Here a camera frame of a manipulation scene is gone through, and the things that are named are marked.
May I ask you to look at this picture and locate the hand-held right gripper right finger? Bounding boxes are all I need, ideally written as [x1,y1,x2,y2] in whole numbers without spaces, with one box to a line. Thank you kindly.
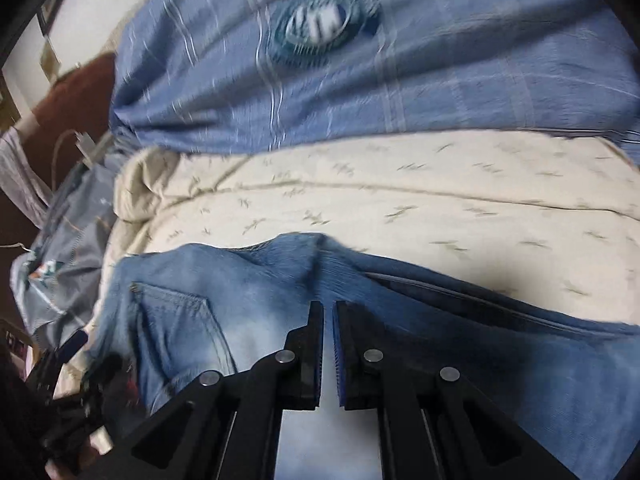
[332,301,581,480]

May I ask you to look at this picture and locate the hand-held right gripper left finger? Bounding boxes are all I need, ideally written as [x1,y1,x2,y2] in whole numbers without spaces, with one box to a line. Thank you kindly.
[75,301,325,480]

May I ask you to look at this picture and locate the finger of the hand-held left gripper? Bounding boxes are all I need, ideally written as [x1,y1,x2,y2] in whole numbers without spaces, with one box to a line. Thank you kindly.
[52,329,90,366]

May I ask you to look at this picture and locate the blue denim pants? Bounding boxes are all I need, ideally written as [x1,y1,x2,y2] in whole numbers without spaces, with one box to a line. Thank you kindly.
[92,232,640,480]

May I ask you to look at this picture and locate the person's left hand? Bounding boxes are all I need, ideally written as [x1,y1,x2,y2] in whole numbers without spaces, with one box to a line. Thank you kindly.
[44,425,117,478]

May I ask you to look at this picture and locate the grey patterned duvet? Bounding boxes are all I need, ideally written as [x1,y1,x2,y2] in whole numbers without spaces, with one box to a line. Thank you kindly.
[10,152,126,342]

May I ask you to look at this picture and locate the cream leaf-print bed sheet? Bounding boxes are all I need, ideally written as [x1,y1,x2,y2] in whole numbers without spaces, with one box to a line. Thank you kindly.
[102,129,640,333]

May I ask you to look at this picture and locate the pale striped cloth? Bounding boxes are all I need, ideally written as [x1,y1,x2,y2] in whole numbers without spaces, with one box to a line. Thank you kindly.
[0,127,54,229]

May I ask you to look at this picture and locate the white charger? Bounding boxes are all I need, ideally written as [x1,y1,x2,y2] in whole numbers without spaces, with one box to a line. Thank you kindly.
[74,131,99,167]

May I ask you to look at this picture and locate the brown headboard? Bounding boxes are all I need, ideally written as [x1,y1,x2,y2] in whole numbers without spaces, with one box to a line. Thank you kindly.
[30,52,119,196]

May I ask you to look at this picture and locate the blue plaid quilt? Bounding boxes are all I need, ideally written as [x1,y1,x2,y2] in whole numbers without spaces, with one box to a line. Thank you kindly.
[109,0,640,157]

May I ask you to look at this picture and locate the white charger cable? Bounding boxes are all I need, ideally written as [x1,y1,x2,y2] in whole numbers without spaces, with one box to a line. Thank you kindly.
[51,130,81,192]

